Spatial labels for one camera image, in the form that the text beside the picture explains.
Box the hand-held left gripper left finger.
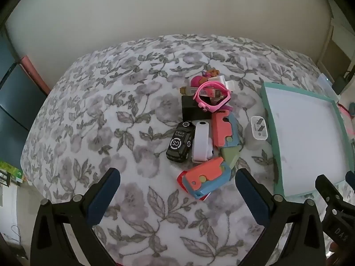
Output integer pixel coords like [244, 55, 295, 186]
[30, 168, 121, 266]

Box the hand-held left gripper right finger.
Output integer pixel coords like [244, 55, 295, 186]
[234, 168, 328, 266]

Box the coral blue toy knife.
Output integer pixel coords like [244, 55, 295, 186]
[211, 109, 243, 169]
[181, 156, 232, 200]

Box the teal rimmed white tray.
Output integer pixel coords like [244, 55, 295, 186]
[260, 82, 355, 197]

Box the white charger cube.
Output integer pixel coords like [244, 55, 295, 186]
[250, 115, 269, 140]

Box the red small packet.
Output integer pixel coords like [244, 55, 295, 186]
[177, 170, 211, 201]

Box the black toy car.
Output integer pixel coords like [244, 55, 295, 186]
[166, 120, 196, 163]

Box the pink kids watch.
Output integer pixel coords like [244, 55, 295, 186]
[193, 81, 231, 114]

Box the white ribbed plug adapter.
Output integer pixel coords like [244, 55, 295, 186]
[215, 74, 235, 92]

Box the gold glitter lighter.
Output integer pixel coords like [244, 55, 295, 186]
[180, 86, 225, 99]

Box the pink doll figure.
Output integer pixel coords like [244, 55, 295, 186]
[190, 69, 221, 88]

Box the white pink crocheted mat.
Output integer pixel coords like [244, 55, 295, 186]
[337, 102, 355, 139]

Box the grey floral blanket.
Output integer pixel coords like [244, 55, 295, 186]
[21, 34, 355, 266]

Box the black power adapter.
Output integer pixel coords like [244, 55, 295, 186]
[331, 75, 347, 95]

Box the green box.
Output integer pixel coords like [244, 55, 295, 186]
[0, 159, 24, 185]

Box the white power strip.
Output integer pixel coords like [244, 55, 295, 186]
[318, 73, 340, 102]

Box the dark teal cabinet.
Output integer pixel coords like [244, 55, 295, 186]
[0, 30, 35, 172]

